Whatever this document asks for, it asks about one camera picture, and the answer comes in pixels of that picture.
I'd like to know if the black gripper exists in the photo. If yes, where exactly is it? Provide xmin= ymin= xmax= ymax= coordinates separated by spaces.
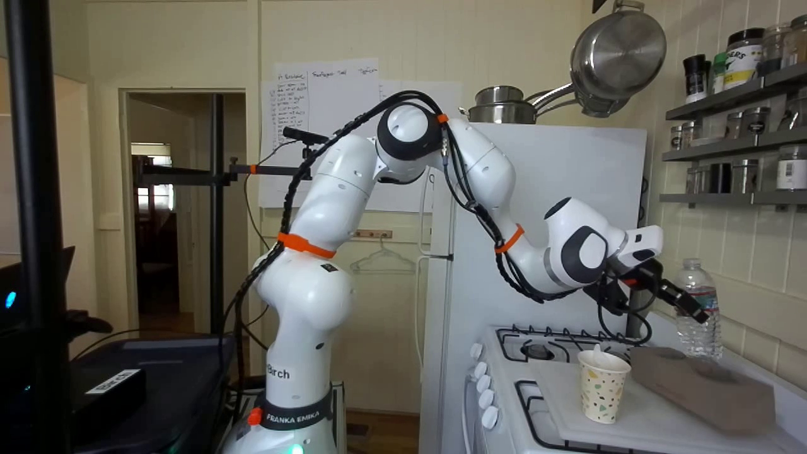
xmin=585 ymin=260 xmax=709 ymax=323

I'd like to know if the clear plastic water bottle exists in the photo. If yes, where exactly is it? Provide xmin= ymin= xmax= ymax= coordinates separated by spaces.
xmin=677 ymin=258 xmax=723 ymax=358

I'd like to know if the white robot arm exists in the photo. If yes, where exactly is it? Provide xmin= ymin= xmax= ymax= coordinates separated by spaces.
xmin=223 ymin=91 xmax=707 ymax=454

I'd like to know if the brown cardboard holder box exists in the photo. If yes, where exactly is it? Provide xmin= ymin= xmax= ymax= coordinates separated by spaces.
xmin=630 ymin=349 xmax=777 ymax=438

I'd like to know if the patterned paper cup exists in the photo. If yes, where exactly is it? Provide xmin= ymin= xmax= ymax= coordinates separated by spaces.
xmin=577 ymin=349 xmax=630 ymax=424

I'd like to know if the white refrigerator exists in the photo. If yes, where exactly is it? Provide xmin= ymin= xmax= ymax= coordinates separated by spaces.
xmin=418 ymin=118 xmax=646 ymax=454

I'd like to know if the metal spice rack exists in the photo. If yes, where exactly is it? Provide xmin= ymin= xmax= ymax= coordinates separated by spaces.
xmin=663 ymin=67 xmax=807 ymax=211

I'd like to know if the white gas stove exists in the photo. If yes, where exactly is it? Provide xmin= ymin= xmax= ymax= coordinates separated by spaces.
xmin=460 ymin=323 xmax=807 ymax=454

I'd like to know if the green lid spice jar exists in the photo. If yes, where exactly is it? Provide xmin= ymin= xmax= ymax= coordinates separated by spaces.
xmin=712 ymin=50 xmax=730 ymax=93

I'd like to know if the hanging steel pot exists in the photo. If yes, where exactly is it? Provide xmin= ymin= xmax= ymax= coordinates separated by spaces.
xmin=527 ymin=0 xmax=667 ymax=118

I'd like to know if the large white label spice jar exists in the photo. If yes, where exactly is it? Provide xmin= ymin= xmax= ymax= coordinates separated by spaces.
xmin=723 ymin=29 xmax=765 ymax=89

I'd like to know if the steel pot on refrigerator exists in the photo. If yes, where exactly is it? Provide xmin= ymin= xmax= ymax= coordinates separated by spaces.
xmin=469 ymin=87 xmax=537 ymax=124

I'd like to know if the paper sheet on wall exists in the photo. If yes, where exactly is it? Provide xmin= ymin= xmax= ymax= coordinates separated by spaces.
xmin=258 ymin=58 xmax=462 ymax=212

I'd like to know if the black camera stand pole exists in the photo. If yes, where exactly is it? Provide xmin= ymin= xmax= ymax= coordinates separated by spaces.
xmin=3 ymin=0 xmax=71 ymax=454

